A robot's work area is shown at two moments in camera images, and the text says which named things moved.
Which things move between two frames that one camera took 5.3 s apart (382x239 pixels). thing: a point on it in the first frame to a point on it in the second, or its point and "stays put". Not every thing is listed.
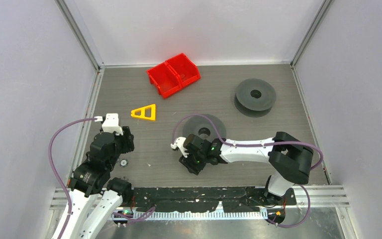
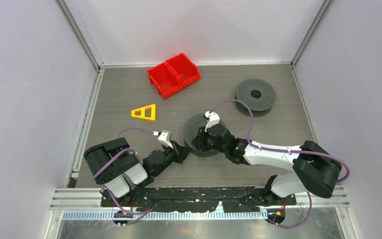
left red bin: [164, 77] stays put
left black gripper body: [124, 142] to [170, 153]
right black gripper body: [196, 162] to [206, 143]
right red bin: [186, 69] stays put
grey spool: [201, 126] stays put
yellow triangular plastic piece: [147, 112] stays put
